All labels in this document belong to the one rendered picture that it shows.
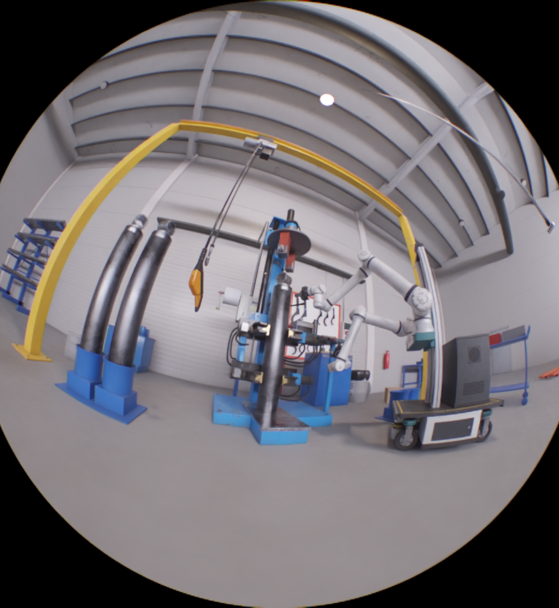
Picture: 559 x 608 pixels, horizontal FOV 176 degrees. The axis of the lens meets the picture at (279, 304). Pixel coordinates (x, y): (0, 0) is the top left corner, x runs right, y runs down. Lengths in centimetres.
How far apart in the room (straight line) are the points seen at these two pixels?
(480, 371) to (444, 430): 50
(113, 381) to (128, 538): 107
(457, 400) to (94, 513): 189
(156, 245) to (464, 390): 258
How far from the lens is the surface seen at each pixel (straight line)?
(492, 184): 780
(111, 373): 148
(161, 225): 178
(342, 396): 342
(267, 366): 178
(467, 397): 161
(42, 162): 1114
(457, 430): 156
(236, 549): 71
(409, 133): 770
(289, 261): 240
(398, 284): 141
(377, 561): 76
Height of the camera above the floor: 61
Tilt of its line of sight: 20 degrees up
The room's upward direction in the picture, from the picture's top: 8 degrees clockwise
